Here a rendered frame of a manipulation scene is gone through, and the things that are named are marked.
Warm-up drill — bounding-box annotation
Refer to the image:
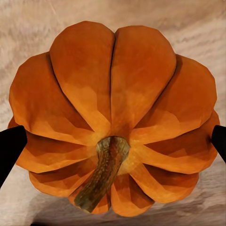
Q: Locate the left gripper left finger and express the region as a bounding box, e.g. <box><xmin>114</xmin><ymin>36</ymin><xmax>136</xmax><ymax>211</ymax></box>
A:
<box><xmin>0</xmin><ymin>125</ymin><xmax>27</xmax><ymax>188</ymax></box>

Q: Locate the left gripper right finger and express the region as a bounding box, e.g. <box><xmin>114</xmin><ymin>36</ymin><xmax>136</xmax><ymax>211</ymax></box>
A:
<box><xmin>211</xmin><ymin>125</ymin><xmax>226</xmax><ymax>163</ymax></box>

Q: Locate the pumpkin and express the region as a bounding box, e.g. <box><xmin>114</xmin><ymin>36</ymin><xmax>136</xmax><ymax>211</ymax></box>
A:
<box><xmin>7</xmin><ymin>21</ymin><xmax>221</xmax><ymax>217</ymax></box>

